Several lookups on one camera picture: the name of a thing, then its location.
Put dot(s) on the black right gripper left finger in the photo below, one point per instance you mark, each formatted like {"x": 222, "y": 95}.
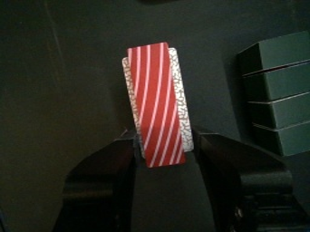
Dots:
{"x": 100, "y": 184}

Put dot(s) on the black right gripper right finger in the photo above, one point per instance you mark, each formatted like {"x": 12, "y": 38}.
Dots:
{"x": 246, "y": 187}

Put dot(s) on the red striped toy sushi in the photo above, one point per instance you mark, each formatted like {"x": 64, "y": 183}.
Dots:
{"x": 156, "y": 105}

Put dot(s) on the green segmented toy sushi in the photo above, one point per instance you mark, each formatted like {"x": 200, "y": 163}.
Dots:
{"x": 274, "y": 96}

